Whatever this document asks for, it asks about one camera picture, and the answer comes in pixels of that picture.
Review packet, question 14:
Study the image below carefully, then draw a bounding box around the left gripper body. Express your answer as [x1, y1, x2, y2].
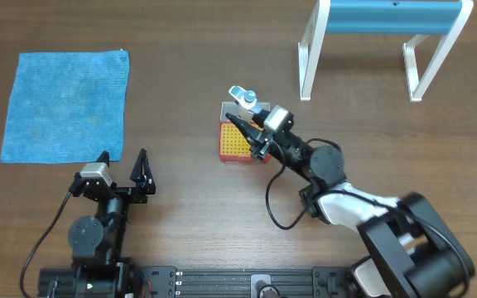
[70, 173, 157, 204]

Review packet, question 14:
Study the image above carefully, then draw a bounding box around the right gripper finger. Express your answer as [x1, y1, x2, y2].
[224, 112, 271, 147]
[252, 108, 272, 127]

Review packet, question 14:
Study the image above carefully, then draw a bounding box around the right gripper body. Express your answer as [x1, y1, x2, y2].
[249, 122, 306, 161]

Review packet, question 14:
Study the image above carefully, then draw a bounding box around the white pipette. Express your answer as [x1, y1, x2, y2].
[227, 84, 265, 123]

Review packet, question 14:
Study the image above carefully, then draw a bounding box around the red and yellow tip box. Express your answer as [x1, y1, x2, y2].
[218, 101, 272, 164]

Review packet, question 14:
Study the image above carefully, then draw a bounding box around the blue cloth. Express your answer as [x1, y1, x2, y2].
[0, 49, 132, 165]

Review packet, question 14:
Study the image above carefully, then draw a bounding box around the white and blue stand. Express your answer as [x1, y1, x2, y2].
[297, 0, 475, 103]

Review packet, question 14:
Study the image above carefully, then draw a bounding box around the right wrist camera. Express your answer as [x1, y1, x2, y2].
[263, 104, 295, 135]

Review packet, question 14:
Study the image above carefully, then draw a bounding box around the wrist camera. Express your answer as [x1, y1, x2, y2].
[79, 161, 116, 188]
[263, 104, 295, 135]

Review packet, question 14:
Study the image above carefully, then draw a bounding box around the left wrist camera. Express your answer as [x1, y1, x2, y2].
[79, 161, 116, 188]

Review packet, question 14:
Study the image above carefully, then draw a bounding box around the mounting rail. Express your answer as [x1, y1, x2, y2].
[37, 265, 366, 298]

